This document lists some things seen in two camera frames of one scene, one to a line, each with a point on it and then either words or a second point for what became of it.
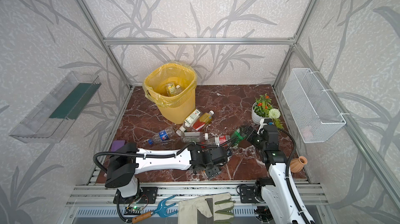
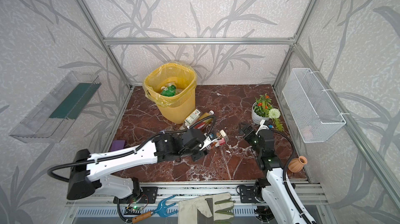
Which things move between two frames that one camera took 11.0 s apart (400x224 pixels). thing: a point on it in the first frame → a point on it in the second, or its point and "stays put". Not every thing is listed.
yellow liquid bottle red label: x=205 y=119 stays put
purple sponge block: x=117 y=144 stays put
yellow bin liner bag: x=155 y=79 stays put
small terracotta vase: x=297 y=164 stays put
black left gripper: x=224 y=154 → x=202 y=144
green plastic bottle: x=236 y=138 → x=170 y=91
